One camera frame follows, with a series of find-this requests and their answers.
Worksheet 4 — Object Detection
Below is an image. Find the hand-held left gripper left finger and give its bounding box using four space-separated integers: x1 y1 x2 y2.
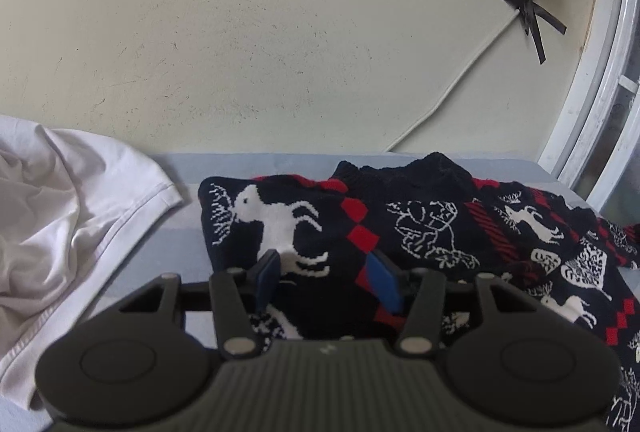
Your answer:
118 249 281 360

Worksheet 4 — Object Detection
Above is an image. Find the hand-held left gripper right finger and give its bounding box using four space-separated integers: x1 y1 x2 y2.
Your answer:
366 250 538 357

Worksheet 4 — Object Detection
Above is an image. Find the black reindeer pattern sweater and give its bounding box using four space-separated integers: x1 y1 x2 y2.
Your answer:
198 151 640 432

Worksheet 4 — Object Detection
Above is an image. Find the light blue bed sheet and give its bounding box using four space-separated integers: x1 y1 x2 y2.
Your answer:
0 151 640 432

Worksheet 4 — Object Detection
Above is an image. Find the white cloth garment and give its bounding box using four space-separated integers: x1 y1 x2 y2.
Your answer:
0 115 184 410

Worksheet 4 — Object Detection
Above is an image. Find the black tape cross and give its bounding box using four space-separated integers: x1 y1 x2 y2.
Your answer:
489 0 567 66

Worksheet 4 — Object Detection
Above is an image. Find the white power cable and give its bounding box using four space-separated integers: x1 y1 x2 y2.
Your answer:
384 7 523 153

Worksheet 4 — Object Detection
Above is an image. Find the white window frame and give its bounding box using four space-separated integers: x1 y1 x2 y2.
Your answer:
536 0 640 213

